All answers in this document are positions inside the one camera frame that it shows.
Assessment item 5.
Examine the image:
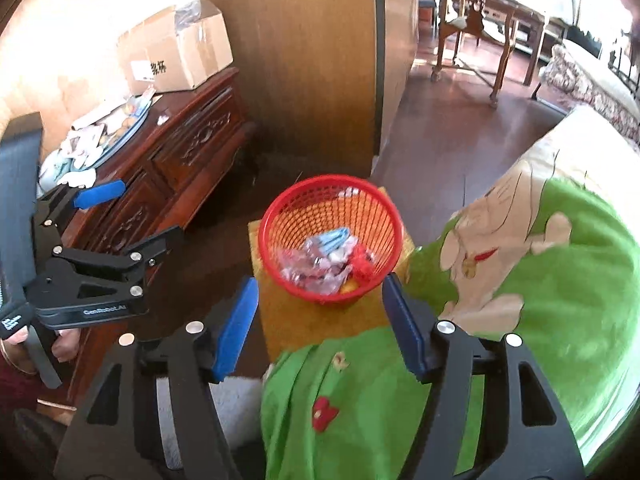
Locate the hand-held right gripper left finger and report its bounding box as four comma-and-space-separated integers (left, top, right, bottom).
54, 276, 261, 480

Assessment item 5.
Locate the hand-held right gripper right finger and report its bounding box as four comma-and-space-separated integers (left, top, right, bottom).
382, 272, 587, 480

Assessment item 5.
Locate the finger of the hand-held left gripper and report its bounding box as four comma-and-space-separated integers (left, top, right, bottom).
50, 225, 183, 281
34, 180, 127, 252

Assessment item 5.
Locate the red mesh net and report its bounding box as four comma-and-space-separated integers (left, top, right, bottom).
350, 245, 376, 281

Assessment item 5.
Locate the clear plastic wrapper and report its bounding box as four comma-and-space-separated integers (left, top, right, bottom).
280, 237, 356, 293

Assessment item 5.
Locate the blue face mask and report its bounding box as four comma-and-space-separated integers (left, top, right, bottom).
317, 227, 353, 256

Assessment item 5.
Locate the red plastic basket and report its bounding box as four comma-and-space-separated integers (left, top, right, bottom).
257, 174, 405, 306

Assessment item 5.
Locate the person's left hand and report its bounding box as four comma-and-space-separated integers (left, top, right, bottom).
0, 327, 81, 376

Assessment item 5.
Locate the tray of papers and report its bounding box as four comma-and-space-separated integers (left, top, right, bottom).
37, 95, 153, 188

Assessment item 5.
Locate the yellow wooden stool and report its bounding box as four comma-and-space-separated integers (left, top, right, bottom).
248, 187, 416, 363

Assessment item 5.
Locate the dark carved wooden sideboard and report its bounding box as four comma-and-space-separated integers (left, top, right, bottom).
60, 67, 258, 406

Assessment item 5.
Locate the cardboard box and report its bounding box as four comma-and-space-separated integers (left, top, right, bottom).
117, 0, 234, 96

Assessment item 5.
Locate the cartoon printed blanket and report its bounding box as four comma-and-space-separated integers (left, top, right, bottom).
260, 105, 640, 480

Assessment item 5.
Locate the brown wooden cabinet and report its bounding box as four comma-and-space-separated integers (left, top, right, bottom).
187, 0, 420, 178

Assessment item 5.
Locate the floral folded quilt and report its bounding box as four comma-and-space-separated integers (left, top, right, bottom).
539, 42, 640, 141

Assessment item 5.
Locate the white pillow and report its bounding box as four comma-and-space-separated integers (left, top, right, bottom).
562, 37, 640, 106

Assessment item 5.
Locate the carved wooden chair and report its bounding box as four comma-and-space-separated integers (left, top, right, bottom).
431, 0, 488, 83

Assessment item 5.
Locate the wooden table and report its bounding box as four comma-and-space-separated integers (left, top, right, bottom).
465, 0, 551, 108

